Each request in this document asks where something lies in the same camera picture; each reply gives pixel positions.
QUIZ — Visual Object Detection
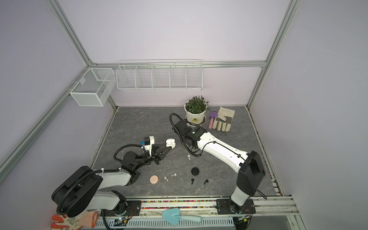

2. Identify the teal garden trowel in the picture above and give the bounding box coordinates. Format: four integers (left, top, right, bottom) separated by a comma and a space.
162, 208, 202, 226

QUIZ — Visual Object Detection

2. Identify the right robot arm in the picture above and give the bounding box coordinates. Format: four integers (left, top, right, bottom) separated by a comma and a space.
169, 113, 267, 215

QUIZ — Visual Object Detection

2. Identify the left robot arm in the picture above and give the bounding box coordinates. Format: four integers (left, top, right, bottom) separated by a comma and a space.
51, 139, 176, 218

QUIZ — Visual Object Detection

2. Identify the long white wire basket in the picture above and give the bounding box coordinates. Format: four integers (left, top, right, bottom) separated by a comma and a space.
116, 59, 203, 90

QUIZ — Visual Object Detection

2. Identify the black earbud charging case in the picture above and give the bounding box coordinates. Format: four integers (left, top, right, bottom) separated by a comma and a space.
191, 167, 200, 176

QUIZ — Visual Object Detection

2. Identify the potted green plant white pot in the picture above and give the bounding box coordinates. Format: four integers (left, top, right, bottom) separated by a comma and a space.
184, 96, 209, 123

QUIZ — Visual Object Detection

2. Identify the white plant saucer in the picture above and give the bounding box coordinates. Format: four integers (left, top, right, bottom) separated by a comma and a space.
185, 116, 207, 127

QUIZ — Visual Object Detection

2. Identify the pink earbud charging case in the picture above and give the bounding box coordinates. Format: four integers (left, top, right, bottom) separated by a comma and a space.
149, 175, 159, 185

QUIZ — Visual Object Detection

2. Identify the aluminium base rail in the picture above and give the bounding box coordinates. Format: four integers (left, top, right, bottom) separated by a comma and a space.
58, 196, 300, 217

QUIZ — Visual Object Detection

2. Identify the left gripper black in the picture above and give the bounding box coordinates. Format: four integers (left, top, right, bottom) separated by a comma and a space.
134, 144, 171, 170

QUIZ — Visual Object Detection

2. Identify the white earbud charging case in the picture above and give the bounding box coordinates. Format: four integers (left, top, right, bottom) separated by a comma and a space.
166, 139, 176, 148

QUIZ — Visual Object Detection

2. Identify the purple pink garden trowel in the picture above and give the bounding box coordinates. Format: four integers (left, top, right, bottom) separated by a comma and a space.
209, 111, 218, 130

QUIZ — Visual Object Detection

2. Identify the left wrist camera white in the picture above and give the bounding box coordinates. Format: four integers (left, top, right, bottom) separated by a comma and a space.
140, 136, 155, 155

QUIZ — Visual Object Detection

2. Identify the white mesh box basket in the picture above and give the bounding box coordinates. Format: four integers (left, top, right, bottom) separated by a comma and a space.
70, 68, 116, 107

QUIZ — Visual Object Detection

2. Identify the orange white work glove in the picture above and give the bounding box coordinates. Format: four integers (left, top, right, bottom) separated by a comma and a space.
51, 211, 98, 230

